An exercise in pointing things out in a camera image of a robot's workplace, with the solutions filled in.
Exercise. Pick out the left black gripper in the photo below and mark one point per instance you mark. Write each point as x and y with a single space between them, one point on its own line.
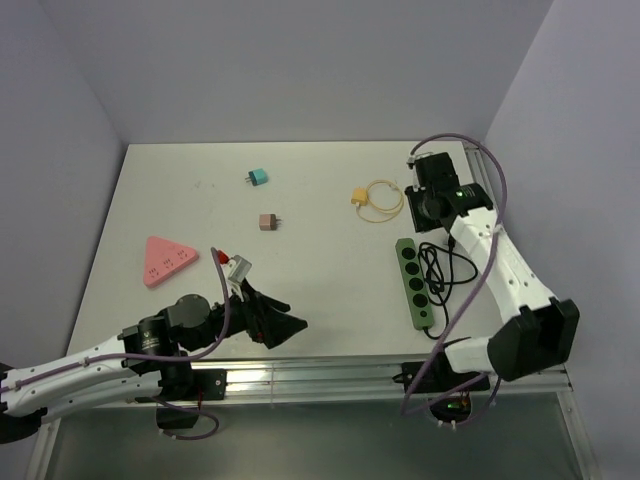
267 319

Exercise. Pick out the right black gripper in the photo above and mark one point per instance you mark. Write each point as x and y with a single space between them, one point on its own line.
421 224

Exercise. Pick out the yellow charger with cable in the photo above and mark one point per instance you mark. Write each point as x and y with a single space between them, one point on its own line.
379 202

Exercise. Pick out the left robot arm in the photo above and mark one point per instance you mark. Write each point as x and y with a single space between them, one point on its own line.
151 359

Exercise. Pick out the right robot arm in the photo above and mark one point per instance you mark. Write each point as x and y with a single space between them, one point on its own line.
537 329

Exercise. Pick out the brown plug adapter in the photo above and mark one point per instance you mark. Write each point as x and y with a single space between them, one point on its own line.
269 222

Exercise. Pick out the teal plug adapter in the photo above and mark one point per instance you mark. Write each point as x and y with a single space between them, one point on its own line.
257 177

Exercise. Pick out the green power strip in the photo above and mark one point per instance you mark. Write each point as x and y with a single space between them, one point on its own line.
414 284

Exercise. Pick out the pink triangular power strip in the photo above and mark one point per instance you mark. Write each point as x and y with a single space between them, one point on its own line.
165 258

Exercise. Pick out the aluminium front rail frame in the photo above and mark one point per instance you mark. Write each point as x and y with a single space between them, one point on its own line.
329 418

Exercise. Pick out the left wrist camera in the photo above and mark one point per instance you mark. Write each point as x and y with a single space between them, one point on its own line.
236 271

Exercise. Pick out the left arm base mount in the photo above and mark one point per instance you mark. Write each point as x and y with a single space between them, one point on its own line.
178 412

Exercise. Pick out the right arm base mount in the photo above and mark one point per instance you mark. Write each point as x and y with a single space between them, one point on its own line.
439 379

